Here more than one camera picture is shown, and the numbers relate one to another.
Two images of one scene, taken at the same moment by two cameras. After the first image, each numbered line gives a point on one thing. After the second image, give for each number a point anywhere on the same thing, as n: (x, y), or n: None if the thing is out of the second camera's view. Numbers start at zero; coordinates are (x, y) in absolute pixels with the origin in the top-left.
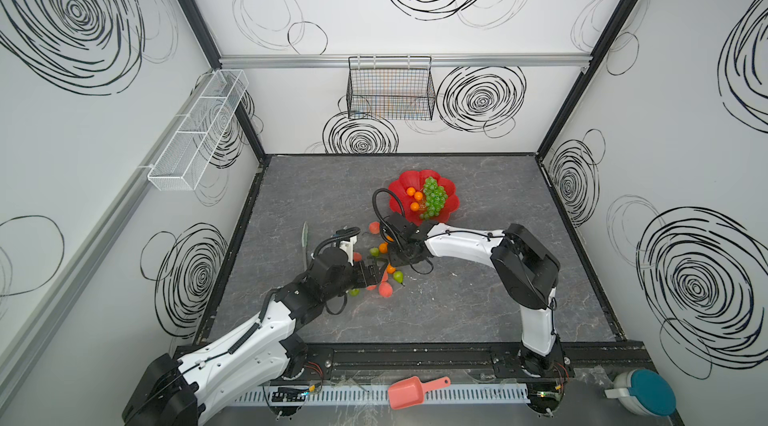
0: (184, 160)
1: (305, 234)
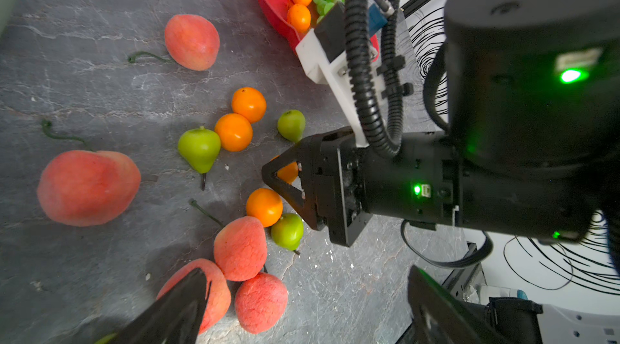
0: None
1: (9, 2)
